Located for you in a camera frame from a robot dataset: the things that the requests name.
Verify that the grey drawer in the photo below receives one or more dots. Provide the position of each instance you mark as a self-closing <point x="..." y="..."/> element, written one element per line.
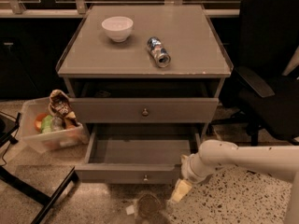
<point x="138" y="153"/>
<point x="145" y="101"/>

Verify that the brown chip bag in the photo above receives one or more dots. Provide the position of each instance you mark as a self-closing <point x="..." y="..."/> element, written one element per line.
<point x="59" y="105"/>

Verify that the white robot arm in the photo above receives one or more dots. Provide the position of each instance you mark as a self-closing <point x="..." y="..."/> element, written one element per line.
<point x="279" y="162"/>

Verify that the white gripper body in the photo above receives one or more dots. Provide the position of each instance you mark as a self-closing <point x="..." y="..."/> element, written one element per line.
<point x="188" y="171"/>

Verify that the orange fruit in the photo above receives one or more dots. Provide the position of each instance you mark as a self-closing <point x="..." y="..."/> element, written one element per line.
<point x="39" y="122"/>

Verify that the grey top drawer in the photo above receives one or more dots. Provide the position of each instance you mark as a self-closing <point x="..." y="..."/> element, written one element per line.
<point x="145" y="101"/>

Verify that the grey drawer cabinet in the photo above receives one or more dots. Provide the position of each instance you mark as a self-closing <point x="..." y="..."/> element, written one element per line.
<point x="187" y="36"/>

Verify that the clear plastic bin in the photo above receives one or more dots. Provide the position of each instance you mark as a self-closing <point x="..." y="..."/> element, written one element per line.
<point x="34" y="111"/>

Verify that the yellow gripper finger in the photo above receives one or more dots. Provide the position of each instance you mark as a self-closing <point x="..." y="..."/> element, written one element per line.
<point x="181" y="189"/>

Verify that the clear plastic bottle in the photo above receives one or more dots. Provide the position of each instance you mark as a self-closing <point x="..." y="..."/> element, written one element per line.
<point x="57" y="124"/>

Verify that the black office chair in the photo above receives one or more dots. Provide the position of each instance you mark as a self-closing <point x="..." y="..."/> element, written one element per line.
<point x="264" y="84"/>

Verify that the white ceramic bowl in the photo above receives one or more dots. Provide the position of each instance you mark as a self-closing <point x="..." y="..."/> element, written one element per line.
<point x="118" y="28"/>

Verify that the green apple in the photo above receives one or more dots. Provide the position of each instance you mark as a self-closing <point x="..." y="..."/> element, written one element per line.
<point x="46" y="124"/>

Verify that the blue silver soda can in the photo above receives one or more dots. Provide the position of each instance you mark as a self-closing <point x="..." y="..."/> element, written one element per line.
<point x="158" y="52"/>

